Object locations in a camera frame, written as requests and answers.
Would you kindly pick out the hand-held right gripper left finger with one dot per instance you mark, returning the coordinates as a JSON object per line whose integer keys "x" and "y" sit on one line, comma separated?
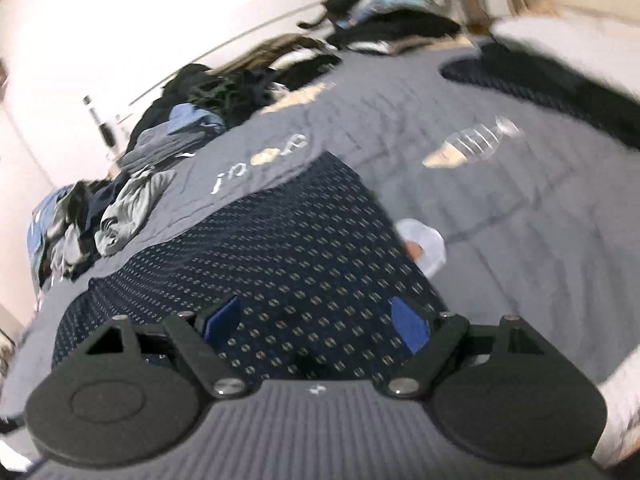
{"x": 222, "y": 319}

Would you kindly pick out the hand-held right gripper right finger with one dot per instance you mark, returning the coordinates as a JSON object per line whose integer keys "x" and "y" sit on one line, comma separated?
{"x": 410, "y": 325}

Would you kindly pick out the navy dotted garment orange lining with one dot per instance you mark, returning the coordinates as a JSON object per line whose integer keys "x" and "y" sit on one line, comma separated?
{"x": 280, "y": 240}

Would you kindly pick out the pile of mixed clothes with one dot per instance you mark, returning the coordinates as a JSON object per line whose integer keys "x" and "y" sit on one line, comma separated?
{"x": 165, "y": 135}

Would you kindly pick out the grey quilt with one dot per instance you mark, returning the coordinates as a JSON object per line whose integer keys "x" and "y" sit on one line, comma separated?
{"x": 525, "y": 235}

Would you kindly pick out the clear plastic bottle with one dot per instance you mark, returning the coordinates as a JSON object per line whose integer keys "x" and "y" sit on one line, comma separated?
{"x": 475, "y": 142}

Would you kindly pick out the black and silver stand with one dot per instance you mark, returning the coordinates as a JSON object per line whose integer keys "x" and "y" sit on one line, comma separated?
{"x": 104, "y": 130}

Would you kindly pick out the beige cloth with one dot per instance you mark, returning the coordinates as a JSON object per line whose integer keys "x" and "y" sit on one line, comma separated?
{"x": 295, "y": 97}

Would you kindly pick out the dark navy cloth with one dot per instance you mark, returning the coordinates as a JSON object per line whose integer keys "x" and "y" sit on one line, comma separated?
{"x": 500, "y": 77}

